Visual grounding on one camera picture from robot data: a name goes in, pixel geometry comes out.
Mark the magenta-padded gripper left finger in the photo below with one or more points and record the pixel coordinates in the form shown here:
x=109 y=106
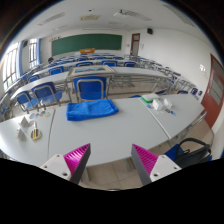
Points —
x=77 y=159

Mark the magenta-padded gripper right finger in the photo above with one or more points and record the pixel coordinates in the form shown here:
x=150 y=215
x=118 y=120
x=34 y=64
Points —
x=146 y=160

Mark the blue towel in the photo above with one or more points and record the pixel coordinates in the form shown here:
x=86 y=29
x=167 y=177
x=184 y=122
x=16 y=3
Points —
x=90 y=109

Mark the black bag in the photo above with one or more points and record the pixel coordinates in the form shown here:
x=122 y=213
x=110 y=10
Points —
x=195 y=155

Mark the yellow and blue sticker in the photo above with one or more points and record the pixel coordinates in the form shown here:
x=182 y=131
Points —
x=48 y=114

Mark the small white box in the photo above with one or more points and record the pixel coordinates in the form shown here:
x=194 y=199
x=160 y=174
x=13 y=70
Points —
x=168 y=104
x=157 y=104

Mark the red and blue sticker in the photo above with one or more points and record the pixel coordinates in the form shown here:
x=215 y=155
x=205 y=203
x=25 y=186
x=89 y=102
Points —
x=42 y=114

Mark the small blue sticker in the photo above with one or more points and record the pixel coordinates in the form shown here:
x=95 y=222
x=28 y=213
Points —
x=37 y=115

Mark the white folded card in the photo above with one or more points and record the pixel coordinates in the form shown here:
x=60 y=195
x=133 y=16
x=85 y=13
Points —
x=21 y=134
x=25 y=122

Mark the blue round sticker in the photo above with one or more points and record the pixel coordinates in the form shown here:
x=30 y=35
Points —
x=32 y=116

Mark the green and white box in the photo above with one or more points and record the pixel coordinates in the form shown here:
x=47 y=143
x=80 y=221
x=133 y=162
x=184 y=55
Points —
x=150 y=97

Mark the long grey desk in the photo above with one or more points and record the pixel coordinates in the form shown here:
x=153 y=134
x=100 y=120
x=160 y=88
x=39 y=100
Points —
x=40 y=81
x=140 y=71

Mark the framed picture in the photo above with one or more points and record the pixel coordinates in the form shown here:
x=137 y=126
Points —
x=89 y=69

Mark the red-brown door with window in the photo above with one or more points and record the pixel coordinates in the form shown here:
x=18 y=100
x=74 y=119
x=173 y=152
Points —
x=213 y=93

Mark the rows of blue chairs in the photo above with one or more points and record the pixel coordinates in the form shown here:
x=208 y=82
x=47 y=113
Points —
x=110 y=62

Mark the orange lectern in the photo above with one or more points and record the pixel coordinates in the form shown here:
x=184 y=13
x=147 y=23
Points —
x=87 y=51

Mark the large window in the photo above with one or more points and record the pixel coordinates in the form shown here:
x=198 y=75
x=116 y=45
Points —
x=10 y=68

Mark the narrow window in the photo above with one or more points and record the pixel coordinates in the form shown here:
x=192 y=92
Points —
x=33 y=53

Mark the blue curtain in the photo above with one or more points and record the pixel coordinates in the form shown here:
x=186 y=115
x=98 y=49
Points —
x=20 y=58
x=39 y=50

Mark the green chalkboard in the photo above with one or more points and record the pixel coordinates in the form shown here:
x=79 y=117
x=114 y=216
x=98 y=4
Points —
x=86 y=44

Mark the brown classroom door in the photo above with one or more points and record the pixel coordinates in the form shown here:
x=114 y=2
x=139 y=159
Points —
x=135 y=44

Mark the ceiling air vent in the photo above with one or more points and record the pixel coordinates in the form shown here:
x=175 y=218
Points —
x=90 y=17

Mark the ceiling lights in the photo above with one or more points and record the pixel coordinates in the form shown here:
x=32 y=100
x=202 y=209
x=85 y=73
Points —
x=51 y=18

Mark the ceiling projector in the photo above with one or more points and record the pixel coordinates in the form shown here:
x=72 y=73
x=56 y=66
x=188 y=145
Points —
x=120 y=13

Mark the blue chair with grey frame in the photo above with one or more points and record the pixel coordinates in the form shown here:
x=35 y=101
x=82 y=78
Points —
x=25 y=99
x=90 y=87
x=46 y=91
x=135 y=96

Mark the black wall speaker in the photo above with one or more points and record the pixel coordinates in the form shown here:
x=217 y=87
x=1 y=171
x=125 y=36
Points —
x=25 y=43
x=149 y=31

